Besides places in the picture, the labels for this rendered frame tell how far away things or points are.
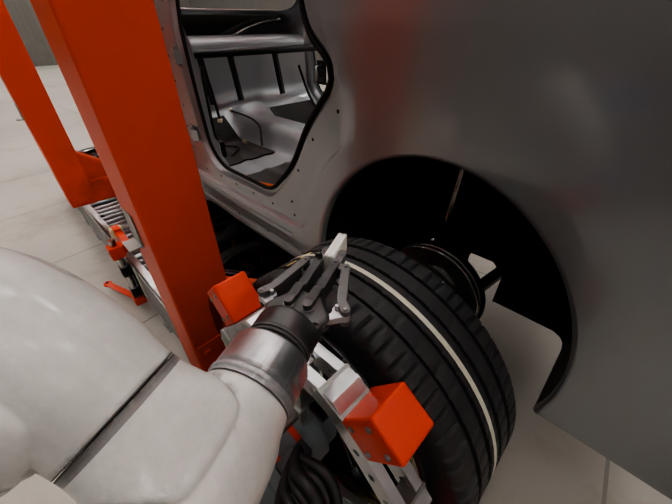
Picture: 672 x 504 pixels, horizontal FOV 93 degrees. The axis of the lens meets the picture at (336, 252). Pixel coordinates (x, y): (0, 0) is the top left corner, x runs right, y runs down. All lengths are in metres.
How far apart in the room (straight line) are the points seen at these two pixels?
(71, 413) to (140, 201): 0.61
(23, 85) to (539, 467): 3.29
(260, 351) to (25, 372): 0.16
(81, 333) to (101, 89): 0.57
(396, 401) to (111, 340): 0.33
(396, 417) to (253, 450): 0.23
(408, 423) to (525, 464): 1.41
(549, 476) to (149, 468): 1.74
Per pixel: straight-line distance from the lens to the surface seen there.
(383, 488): 0.57
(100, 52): 0.77
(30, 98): 2.71
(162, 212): 0.85
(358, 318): 0.52
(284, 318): 0.35
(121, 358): 0.27
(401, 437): 0.47
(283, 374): 0.31
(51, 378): 0.26
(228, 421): 0.28
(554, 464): 1.92
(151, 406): 0.27
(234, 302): 0.70
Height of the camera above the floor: 1.56
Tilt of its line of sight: 36 degrees down
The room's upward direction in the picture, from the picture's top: straight up
